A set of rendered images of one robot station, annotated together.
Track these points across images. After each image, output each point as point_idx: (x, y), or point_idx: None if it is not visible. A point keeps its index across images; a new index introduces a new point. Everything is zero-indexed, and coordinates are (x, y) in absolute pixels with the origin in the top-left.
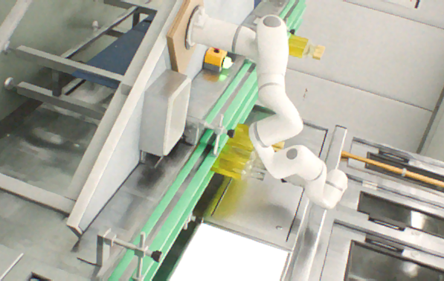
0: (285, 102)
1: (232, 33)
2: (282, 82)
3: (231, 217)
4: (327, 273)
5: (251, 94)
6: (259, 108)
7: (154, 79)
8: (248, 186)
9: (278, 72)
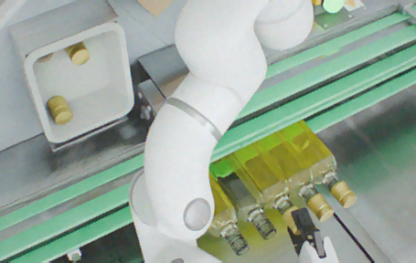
0: (164, 163)
1: None
2: (211, 109)
3: None
4: None
5: (371, 75)
6: None
7: (46, 9)
8: (259, 241)
9: (211, 81)
